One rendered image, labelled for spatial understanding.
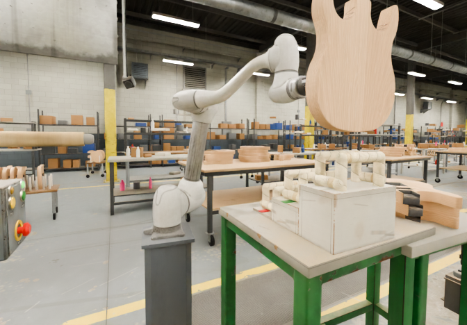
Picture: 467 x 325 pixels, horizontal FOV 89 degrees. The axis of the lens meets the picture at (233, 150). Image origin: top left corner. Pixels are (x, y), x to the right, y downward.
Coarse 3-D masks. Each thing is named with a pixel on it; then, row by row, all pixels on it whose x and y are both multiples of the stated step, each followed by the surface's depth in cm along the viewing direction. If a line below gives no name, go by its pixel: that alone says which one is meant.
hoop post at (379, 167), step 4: (380, 160) 75; (384, 160) 75; (376, 164) 75; (380, 164) 75; (384, 164) 75; (376, 168) 75; (380, 168) 75; (384, 168) 75; (376, 172) 75; (380, 172) 75; (384, 172) 75; (376, 176) 76; (380, 176) 75; (372, 180) 77; (376, 180) 76; (380, 180) 75; (372, 184) 77; (376, 184) 76; (380, 184) 75
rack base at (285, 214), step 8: (272, 200) 93; (280, 200) 89; (272, 208) 93; (280, 208) 88; (288, 208) 84; (296, 208) 80; (272, 216) 93; (280, 216) 88; (288, 216) 84; (296, 216) 80; (280, 224) 88; (288, 224) 84; (296, 224) 80; (296, 232) 80
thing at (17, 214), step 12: (0, 180) 74; (12, 180) 74; (0, 192) 63; (0, 204) 63; (24, 204) 77; (0, 216) 63; (12, 216) 67; (24, 216) 76; (0, 228) 63; (12, 228) 67; (0, 240) 63; (12, 240) 67; (0, 252) 64; (12, 252) 67
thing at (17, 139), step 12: (0, 132) 48; (12, 132) 48; (24, 132) 49; (36, 132) 50; (48, 132) 51; (60, 132) 52; (72, 132) 53; (0, 144) 47; (12, 144) 48; (24, 144) 49; (36, 144) 50; (48, 144) 51; (60, 144) 52; (72, 144) 53; (84, 144) 55
